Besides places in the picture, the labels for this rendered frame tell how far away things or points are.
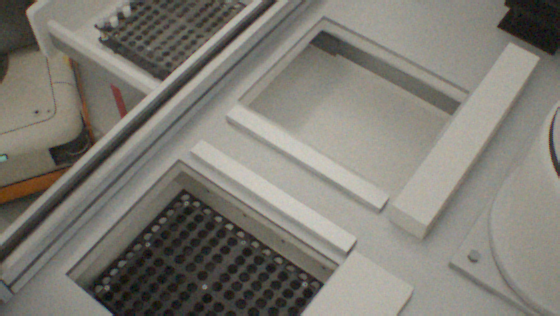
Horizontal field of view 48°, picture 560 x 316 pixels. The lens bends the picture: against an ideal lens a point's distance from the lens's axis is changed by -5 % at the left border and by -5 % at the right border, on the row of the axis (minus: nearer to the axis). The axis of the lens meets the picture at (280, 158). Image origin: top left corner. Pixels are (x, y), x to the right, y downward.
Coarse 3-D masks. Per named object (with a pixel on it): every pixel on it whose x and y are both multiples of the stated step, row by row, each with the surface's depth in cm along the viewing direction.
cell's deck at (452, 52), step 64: (320, 0) 98; (384, 0) 98; (448, 0) 98; (256, 64) 91; (448, 64) 90; (192, 128) 85; (512, 128) 84; (128, 192) 79; (320, 192) 79; (384, 192) 79; (64, 256) 75; (320, 256) 76; (384, 256) 74; (448, 256) 74
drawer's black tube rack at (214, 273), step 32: (192, 224) 83; (224, 224) 82; (160, 256) 80; (192, 256) 80; (224, 256) 79; (256, 256) 80; (128, 288) 77; (160, 288) 77; (192, 288) 80; (224, 288) 77; (256, 288) 80; (288, 288) 77; (320, 288) 77
